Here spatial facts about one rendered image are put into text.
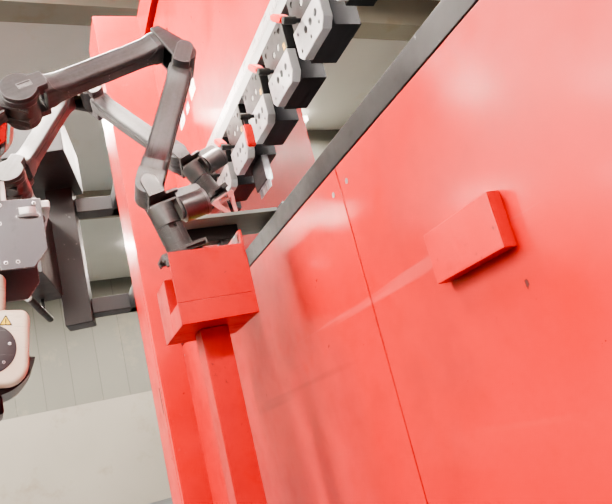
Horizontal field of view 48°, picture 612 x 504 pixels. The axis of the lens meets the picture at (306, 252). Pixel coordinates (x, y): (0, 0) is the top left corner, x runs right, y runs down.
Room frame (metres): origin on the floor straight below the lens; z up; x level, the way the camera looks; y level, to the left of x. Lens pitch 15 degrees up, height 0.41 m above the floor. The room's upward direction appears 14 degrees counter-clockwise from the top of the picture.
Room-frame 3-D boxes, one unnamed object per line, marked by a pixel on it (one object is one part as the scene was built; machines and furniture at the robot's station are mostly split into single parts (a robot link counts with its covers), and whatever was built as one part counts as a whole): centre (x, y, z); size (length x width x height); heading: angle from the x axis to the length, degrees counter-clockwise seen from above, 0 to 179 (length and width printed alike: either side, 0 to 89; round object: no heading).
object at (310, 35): (1.31, -0.16, 1.26); 0.15 x 0.09 x 0.17; 24
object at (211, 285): (1.42, 0.23, 0.75); 0.20 x 0.16 x 0.18; 24
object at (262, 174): (1.83, 0.07, 1.13); 0.10 x 0.02 x 0.10; 24
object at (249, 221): (1.77, 0.20, 1.00); 0.26 x 0.18 x 0.01; 114
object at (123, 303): (2.91, 0.84, 1.18); 0.40 x 0.24 x 0.07; 24
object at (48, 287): (2.72, 1.12, 1.42); 0.45 x 0.12 x 0.36; 12
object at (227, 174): (2.04, 0.16, 1.26); 0.15 x 0.09 x 0.17; 24
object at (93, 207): (2.91, 0.84, 1.67); 0.40 x 0.24 x 0.07; 24
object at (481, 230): (0.83, -0.20, 0.59); 0.15 x 0.02 x 0.07; 24
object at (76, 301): (2.79, 1.04, 1.52); 0.51 x 0.25 x 0.85; 12
